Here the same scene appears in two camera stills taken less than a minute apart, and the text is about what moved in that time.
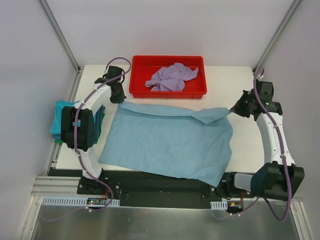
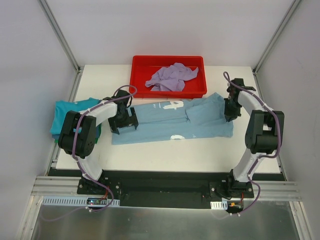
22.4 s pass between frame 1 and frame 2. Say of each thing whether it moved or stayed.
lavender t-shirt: stayed
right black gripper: moved
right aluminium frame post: stayed
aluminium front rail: stayed
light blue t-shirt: moved
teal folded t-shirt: stayed
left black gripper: moved
